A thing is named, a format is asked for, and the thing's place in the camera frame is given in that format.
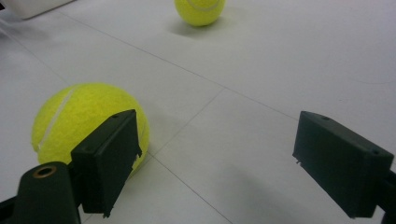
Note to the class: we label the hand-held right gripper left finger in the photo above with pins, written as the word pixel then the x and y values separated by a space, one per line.
pixel 106 161

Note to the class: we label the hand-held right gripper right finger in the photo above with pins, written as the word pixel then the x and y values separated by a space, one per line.
pixel 342 161

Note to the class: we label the yellow tennis ball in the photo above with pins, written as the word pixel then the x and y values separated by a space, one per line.
pixel 199 15
pixel 77 118

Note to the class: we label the white table cover sheet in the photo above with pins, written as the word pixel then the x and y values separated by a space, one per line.
pixel 249 62

